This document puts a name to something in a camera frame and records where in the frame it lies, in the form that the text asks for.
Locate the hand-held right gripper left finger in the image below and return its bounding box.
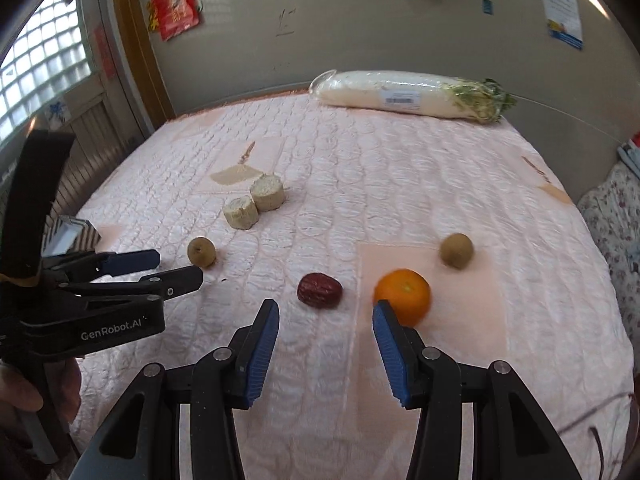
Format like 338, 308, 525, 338
70, 299, 281, 480

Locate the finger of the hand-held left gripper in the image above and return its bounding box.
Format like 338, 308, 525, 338
42, 249, 162, 279
60, 265, 205, 302

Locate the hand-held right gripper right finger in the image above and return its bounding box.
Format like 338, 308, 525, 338
372, 299, 583, 480

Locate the large orange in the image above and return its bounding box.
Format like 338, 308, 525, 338
373, 269, 432, 327

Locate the person's left hand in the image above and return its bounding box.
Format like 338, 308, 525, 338
0, 357, 83, 471

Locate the brown longan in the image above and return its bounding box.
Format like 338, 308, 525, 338
187, 236, 217, 268
439, 232, 475, 269

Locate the striped black and white box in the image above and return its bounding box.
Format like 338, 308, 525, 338
42, 215, 102, 257

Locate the red date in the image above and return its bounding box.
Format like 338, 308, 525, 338
297, 272, 344, 309

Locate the pink quilted bedspread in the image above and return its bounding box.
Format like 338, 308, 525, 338
64, 91, 632, 480

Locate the red paper strip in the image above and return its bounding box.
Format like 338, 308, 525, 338
92, 26, 119, 82

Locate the glass block window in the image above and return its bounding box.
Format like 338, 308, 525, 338
0, 0, 97, 147

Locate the floral quilt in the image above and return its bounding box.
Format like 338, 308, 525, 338
576, 160, 640, 333

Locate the plastic-wrapped white radish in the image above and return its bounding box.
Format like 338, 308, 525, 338
308, 69, 518, 125

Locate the grey-blue cloth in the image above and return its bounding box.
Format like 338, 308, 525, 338
617, 142, 640, 173

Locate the wooden door frame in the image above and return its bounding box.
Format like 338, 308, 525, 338
109, 0, 177, 137

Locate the thin black cable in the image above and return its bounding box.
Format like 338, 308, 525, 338
555, 390, 632, 463

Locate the red wall poster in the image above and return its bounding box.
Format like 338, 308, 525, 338
146, 0, 202, 42

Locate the wall calendar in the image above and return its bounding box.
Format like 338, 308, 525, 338
531, 0, 586, 52

